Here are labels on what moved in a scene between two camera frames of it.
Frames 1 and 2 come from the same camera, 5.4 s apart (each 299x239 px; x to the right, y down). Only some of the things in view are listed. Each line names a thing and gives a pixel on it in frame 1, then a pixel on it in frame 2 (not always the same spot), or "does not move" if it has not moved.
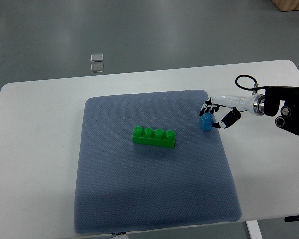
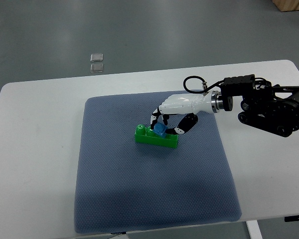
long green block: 149,137 does not move
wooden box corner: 287,5 does not move
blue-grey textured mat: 125,187 does not move
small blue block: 206,121 → 159,128
